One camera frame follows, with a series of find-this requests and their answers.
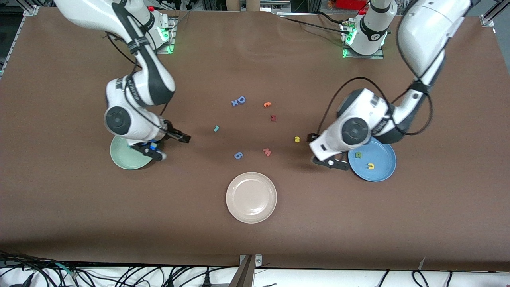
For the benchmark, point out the blue round plate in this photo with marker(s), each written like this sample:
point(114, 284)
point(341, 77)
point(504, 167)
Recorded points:
point(382, 173)

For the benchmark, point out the aluminium frame extrusion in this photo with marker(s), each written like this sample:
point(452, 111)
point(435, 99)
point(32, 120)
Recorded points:
point(488, 18)

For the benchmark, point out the white paper scrap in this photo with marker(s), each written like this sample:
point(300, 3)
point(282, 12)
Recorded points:
point(421, 264)

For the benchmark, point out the metal corner bracket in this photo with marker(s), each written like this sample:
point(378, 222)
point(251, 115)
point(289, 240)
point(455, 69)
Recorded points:
point(31, 10)

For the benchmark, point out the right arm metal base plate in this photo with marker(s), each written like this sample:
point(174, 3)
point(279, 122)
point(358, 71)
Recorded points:
point(174, 36)

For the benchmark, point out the blue foam digit six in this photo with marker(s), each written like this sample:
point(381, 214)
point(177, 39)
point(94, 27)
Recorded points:
point(238, 155)

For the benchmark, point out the pink foam letter W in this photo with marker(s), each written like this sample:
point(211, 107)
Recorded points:
point(267, 152)

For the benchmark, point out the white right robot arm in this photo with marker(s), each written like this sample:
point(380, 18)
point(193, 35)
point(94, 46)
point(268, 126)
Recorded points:
point(87, 12)

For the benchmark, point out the red box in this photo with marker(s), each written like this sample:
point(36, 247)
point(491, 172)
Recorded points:
point(350, 4)

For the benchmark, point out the aluminium camera post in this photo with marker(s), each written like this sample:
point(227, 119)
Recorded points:
point(245, 275)

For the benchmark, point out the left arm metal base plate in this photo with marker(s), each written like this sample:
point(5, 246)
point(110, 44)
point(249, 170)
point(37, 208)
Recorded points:
point(376, 56)

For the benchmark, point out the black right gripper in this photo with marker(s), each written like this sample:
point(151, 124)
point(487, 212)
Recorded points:
point(173, 134)

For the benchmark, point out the beige round plate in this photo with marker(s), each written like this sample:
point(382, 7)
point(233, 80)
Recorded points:
point(251, 197)

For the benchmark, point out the metal rail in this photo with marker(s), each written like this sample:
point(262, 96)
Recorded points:
point(275, 6)

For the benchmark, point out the brown table cover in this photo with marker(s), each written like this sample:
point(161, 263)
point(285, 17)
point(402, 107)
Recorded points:
point(79, 219)

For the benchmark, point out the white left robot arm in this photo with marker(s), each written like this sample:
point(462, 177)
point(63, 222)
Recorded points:
point(430, 28)

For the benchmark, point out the blue foam letter D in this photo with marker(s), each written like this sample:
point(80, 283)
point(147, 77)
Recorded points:
point(241, 99)

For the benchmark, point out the light green round plate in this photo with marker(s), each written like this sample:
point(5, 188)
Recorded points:
point(127, 159)

